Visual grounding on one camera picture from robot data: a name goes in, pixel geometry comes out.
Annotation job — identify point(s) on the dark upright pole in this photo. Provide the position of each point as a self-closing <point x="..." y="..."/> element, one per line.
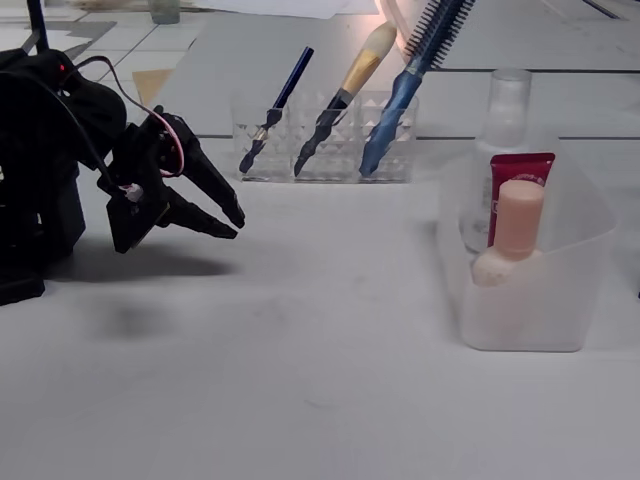
<point x="36" y="25"/>

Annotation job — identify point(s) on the gripper camera board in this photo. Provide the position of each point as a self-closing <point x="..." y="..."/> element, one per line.
<point x="135" y="220"/>

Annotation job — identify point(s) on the pink cosmetic bottle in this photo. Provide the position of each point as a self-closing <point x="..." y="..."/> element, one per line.
<point x="520" y="215"/>

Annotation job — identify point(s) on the tan cardboard piece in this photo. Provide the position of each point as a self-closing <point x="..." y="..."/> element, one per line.
<point x="150" y="87"/>

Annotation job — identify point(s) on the thin dark cosmetic pencil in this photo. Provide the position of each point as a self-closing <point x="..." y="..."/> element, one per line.
<point x="295" y="75"/>

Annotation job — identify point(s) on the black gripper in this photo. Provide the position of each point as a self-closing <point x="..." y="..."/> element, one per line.
<point x="186" y="159"/>

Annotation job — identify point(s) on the blue round hairbrush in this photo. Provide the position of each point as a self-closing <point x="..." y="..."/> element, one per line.
<point x="405" y="90"/>

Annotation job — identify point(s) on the frosted plastic bin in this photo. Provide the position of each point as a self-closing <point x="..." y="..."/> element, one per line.
<point x="525" y="320"/>

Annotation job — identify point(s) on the small glass jar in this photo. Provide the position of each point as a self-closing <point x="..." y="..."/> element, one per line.
<point x="164" y="12"/>

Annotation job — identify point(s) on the clear acrylic organizer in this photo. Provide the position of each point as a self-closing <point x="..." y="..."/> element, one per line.
<point x="350" y="150"/>

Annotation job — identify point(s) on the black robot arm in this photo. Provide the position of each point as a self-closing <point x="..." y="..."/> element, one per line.
<point x="40" y="150"/>

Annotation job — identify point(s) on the clear capped bottle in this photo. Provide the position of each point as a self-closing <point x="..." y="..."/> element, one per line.
<point x="510" y="100"/>

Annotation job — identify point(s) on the red cosmetic tube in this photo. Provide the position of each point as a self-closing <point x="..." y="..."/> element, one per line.
<point x="520" y="167"/>

